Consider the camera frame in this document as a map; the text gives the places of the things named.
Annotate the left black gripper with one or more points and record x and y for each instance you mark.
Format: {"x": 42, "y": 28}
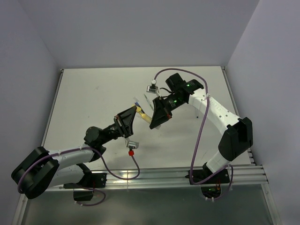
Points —
{"x": 124, "y": 121}

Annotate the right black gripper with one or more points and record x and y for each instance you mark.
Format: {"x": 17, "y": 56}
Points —
{"x": 161, "y": 113}

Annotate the yellow highlighter pen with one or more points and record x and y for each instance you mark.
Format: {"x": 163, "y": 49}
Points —
{"x": 146, "y": 118}

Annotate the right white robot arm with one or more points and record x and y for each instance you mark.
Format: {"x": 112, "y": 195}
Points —
{"x": 236, "y": 132}

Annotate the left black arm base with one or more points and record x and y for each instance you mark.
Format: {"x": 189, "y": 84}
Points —
{"x": 87, "y": 187}

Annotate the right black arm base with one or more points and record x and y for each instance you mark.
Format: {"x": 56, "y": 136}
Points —
{"x": 215, "y": 184}

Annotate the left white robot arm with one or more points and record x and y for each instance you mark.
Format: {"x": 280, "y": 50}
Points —
{"x": 43, "y": 168}

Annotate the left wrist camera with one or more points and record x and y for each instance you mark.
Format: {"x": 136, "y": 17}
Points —
{"x": 131, "y": 145}

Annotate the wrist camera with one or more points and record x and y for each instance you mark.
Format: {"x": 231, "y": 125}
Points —
{"x": 153, "y": 88}
{"x": 131, "y": 145}

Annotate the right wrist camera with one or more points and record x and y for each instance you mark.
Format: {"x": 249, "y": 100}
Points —
{"x": 153, "y": 88}

